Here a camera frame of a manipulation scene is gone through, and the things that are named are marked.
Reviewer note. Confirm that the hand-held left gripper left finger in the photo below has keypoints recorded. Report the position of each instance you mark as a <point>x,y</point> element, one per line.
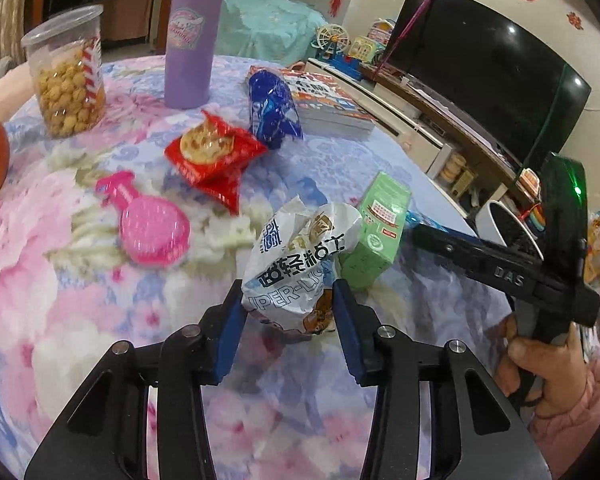
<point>230,340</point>

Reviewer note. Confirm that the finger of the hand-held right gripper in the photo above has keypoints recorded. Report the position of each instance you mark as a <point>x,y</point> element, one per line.
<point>480,267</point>
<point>475,241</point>

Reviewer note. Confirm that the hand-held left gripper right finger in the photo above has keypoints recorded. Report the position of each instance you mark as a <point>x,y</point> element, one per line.
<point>347,330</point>

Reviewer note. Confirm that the white trash bin black liner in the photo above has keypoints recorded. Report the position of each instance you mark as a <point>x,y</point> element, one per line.
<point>495,220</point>

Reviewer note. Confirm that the white printed clay bag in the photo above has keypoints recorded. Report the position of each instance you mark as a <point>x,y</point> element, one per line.
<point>290,260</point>

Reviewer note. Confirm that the green carton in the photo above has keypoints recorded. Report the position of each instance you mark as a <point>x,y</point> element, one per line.
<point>375,230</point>

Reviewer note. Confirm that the pink spray bottle toy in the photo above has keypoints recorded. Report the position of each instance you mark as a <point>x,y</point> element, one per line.
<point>150,230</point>

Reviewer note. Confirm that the red cookie packet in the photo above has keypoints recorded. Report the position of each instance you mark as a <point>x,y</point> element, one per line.
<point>205,150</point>

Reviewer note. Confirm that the blue snack packet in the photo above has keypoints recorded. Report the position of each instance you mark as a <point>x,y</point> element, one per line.
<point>270,110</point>

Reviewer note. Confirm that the person's right forearm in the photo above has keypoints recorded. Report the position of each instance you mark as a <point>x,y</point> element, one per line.
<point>580,440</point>

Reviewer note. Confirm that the person's right hand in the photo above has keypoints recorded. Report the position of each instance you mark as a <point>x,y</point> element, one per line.
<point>530,370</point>

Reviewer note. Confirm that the rainbow stacking rings toy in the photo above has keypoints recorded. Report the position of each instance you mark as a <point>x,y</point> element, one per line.
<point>537,219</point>

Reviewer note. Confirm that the cream stacked containers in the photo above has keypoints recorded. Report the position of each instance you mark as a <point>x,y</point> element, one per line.
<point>455,174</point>

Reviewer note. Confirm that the white television cabinet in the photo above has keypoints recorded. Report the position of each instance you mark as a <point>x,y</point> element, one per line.
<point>405,110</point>

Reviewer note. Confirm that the floral tablecloth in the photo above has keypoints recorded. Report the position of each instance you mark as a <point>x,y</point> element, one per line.
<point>80,320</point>

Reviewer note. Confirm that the black television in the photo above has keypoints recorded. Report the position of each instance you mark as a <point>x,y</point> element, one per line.
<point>480,75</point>

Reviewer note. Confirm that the colourful book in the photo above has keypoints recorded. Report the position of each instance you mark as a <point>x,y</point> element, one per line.
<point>330,105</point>

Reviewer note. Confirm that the blue toy track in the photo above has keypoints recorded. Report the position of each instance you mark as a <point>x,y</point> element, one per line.
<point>352,66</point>

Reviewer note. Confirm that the yellow green toy house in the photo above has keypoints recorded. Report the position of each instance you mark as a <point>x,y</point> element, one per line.
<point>364,49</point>

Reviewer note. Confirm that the pink toy box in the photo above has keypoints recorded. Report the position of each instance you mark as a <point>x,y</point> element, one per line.
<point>382,30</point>

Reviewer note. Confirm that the ferris wheel toy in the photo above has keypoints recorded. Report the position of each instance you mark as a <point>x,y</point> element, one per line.
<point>330,40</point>

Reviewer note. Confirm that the purple drink bottle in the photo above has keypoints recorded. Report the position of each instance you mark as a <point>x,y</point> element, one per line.
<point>187,60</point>

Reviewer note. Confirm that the clear jar of snack balls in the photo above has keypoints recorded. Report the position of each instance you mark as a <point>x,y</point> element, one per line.
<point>65,90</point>

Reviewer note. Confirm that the teal furniture cover cloth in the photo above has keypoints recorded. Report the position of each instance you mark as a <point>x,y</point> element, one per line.
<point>265,20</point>

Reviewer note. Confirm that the light sofa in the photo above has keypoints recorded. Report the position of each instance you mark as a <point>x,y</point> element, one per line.
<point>0,95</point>

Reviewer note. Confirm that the small red wall sticker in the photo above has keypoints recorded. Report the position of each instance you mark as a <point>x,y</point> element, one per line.
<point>575,20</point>

